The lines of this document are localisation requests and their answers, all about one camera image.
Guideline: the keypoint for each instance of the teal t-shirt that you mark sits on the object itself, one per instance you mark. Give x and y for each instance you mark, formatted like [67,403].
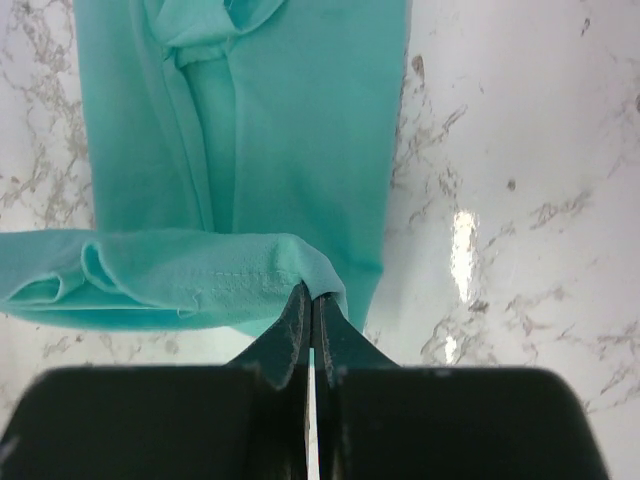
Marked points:
[237,150]

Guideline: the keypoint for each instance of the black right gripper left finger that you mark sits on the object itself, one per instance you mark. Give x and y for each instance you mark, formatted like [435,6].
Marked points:
[245,419]

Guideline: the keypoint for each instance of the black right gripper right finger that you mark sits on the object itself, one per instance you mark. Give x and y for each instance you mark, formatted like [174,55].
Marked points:
[379,420]

